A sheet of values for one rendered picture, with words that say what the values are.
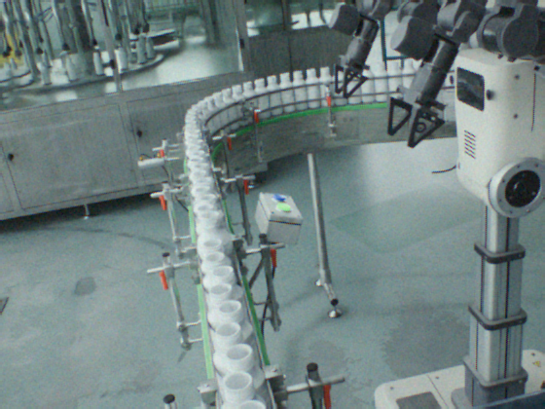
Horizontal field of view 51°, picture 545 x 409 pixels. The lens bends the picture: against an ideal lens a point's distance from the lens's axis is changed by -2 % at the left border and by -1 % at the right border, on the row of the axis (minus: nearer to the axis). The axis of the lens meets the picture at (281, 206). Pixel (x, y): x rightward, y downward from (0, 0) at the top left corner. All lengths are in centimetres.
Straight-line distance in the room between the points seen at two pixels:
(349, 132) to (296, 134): 24
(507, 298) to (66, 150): 337
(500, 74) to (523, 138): 17
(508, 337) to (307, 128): 130
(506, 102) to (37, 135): 352
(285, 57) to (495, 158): 491
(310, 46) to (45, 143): 305
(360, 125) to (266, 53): 367
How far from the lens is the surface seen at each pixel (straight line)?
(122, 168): 440
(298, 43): 625
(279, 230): 132
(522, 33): 121
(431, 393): 208
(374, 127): 263
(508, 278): 169
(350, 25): 156
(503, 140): 145
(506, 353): 183
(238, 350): 84
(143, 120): 429
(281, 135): 258
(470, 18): 116
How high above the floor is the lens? 165
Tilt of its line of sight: 23 degrees down
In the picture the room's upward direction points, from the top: 8 degrees counter-clockwise
